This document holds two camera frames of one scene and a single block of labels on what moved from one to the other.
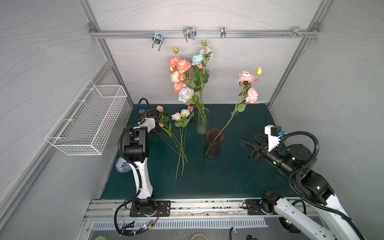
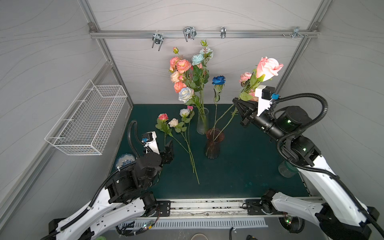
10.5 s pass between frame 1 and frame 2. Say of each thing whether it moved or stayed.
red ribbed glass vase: stayed
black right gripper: moved
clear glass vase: stayed
